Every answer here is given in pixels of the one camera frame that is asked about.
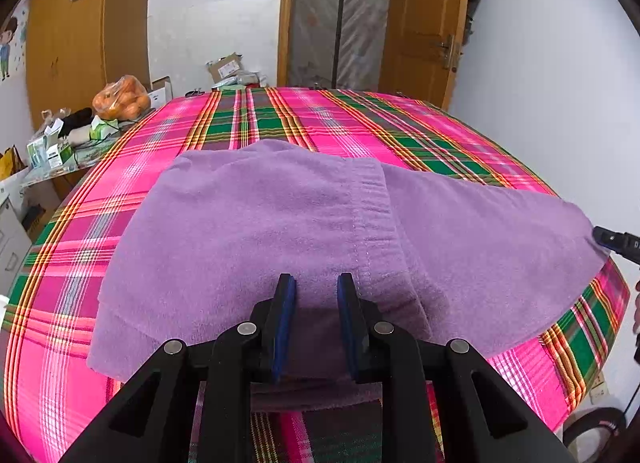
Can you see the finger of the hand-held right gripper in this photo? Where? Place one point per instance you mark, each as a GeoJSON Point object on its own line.
{"type": "Point", "coordinates": [615, 240]}

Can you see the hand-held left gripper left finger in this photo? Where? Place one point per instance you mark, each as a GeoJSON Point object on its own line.
{"type": "Point", "coordinates": [284, 328]}

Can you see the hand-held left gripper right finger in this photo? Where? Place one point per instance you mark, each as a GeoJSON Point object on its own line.
{"type": "Point", "coordinates": [346, 328]}

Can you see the purple fleece pants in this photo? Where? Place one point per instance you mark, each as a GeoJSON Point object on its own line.
{"type": "Point", "coordinates": [250, 223]}

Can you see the person's right hand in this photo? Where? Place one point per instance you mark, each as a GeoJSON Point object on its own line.
{"type": "Point", "coordinates": [637, 313]}

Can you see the pink green plaid bed sheet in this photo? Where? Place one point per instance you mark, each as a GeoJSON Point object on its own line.
{"type": "Point", "coordinates": [100, 223]}

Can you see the grey parcel bag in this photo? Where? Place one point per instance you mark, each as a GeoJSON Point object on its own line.
{"type": "Point", "coordinates": [245, 80]}

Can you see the glass-top folding table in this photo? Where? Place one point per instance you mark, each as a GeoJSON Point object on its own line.
{"type": "Point", "coordinates": [85, 155]}

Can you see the small white box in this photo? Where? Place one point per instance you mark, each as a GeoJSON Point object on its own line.
{"type": "Point", "coordinates": [161, 93]}

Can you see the brown cardboard box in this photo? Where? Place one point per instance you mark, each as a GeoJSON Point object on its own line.
{"type": "Point", "coordinates": [225, 68]}

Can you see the green tissue packet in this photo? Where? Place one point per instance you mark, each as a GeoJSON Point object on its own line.
{"type": "Point", "coordinates": [104, 129]}

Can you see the bag of oranges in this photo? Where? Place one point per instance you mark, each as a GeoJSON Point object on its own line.
{"type": "Point", "coordinates": [122, 100]}

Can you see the beige cloth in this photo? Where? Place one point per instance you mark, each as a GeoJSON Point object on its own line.
{"type": "Point", "coordinates": [80, 135]}

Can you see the grey drawer cabinet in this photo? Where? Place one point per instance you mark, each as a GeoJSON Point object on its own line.
{"type": "Point", "coordinates": [12, 248]}

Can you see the white green medicine box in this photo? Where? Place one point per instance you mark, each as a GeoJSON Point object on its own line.
{"type": "Point", "coordinates": [59, 153]}
{"type": "Point", "coordinates": [37, 152]}

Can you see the black cloth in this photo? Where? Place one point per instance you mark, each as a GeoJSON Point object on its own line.
{"type": "Point", "coordinates": [75, 120]}

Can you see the wooden door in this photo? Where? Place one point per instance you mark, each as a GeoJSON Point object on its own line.
{"type": "Point", "coordinates": [420, 3]}

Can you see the clear plastic bag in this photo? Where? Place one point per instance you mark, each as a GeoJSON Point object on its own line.
{"type": "Point", "coordinates": [55, 119]}

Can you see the plastic-covered fabric wardrobe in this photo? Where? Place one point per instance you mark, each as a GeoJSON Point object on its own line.
{"type": "Point", "coordinates": [320, 18]}

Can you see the yellow bag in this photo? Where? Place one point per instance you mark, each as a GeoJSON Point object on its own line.
{"type": "Point", "coordinates": [10, 163]}

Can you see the wooden wardrobe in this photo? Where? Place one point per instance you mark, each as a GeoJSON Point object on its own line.
{"type": "Point", "coordinates": [75, 43]}

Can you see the white wall socket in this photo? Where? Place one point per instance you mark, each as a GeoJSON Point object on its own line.
{"type": "Point", "coordinates": [599, 389]}

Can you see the wooden door frame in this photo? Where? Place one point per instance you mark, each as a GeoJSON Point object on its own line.
{"type": "Point", "coordinates": [287, 18]}

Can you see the cartoon wall sticker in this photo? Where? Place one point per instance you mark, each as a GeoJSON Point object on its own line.
{"type": "Point", "coordinates": [7, 43]}

